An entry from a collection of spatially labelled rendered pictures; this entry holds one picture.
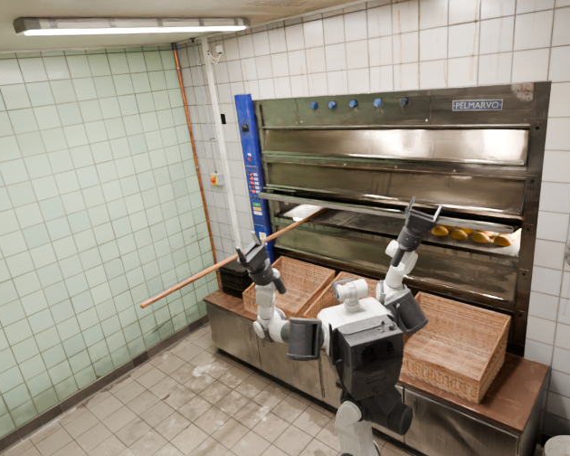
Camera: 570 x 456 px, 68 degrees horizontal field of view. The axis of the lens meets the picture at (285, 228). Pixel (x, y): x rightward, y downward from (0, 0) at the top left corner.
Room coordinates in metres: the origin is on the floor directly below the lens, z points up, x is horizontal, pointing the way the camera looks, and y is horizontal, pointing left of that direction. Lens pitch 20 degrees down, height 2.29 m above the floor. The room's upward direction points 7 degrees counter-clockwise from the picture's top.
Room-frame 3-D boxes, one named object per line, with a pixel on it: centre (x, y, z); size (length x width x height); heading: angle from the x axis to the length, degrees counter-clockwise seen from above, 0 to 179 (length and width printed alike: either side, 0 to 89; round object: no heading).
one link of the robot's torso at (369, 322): (1.35, -0.23, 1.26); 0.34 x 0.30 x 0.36; 103
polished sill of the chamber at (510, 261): (2.66, -0.60, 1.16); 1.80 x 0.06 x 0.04; 46
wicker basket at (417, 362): (2.02, -0.84, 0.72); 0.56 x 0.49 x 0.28; 45
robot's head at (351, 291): (1.41, -0.23, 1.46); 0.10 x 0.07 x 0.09; 103
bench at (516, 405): (2.51, -0.30, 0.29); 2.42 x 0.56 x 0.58; 46
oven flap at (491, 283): (2.64, -0.58, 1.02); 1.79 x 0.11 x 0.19; 46
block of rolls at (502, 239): (2.56, -1.30, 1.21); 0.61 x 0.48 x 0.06; 136
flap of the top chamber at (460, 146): (2.64, -0.58, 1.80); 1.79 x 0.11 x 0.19; 46
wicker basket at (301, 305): (2.85, 0.03, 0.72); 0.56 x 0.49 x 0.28; 45
